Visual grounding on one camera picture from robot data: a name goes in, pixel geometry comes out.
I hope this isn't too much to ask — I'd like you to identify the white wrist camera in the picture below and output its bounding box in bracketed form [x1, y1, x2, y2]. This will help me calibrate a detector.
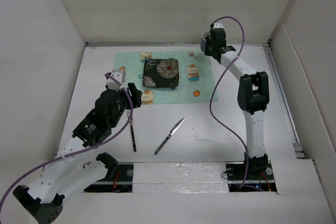
[211, 23, 224, 29]
[106, 68, 126, 91]

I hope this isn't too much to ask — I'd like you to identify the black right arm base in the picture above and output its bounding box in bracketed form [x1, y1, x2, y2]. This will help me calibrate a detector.
[222, 163, 277, 193]

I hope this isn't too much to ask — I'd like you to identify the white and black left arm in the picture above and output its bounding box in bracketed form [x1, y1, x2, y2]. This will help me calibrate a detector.
[13, 83, 141, 223]

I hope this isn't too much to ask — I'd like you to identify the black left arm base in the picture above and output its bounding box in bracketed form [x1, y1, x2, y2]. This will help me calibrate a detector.
[84, 163, 134, 193]

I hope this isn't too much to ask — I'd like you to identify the black floral rectangular plate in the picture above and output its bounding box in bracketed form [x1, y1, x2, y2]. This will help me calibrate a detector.
[142, 58, 180, 89]

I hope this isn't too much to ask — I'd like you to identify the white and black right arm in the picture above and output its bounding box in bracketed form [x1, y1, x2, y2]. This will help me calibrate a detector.
[201, 23, 270, 181]

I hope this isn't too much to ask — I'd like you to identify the green cartoon print cloth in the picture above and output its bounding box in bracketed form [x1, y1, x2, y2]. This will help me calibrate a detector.
[114, 49, 218, 105]

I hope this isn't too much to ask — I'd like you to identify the purple cup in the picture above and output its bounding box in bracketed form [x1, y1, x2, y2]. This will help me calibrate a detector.
[200, 31, 211, 54]

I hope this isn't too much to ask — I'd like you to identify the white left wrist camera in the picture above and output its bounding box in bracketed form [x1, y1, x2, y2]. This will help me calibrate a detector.
[106, 68, 126, 91]

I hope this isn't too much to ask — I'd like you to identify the knife with patterned handle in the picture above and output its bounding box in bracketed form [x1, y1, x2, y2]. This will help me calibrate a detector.
[154, 117, 186, 155]

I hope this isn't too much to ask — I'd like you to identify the silver fork with patterned handle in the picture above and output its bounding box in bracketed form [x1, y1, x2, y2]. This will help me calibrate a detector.
[127, 110, 137, 152]

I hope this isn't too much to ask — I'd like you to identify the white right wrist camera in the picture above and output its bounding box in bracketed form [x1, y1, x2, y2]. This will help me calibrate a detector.
[211, 23, 224, 29]

